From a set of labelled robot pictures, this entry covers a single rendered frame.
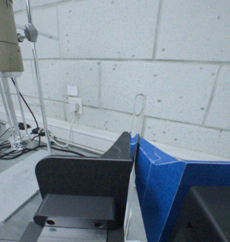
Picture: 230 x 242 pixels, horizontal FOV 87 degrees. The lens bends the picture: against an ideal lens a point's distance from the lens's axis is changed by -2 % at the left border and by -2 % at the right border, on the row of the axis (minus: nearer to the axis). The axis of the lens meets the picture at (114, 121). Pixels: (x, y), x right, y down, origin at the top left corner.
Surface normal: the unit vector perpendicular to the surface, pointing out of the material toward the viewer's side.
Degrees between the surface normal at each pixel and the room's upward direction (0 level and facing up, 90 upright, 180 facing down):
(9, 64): 90
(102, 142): 90
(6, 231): 0
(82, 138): 90
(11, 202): 0
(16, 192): 0
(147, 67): 90
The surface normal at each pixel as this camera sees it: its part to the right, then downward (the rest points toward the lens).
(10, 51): 0.91, 0.19
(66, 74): -0.38, 0.32
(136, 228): 0.05, -0.93
